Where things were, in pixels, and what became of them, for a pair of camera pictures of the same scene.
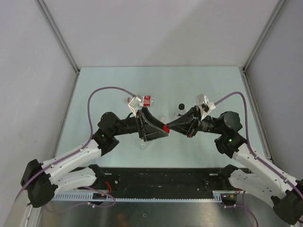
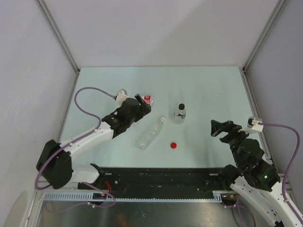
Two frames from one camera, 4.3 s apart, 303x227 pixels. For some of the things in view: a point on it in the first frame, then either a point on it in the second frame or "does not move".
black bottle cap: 181,106 does not move
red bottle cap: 164,128 -> 173,145
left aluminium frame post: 44,8 does not move
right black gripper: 191,130 -> 227,126
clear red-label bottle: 147,100 does not move
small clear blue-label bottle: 182,112 does not move
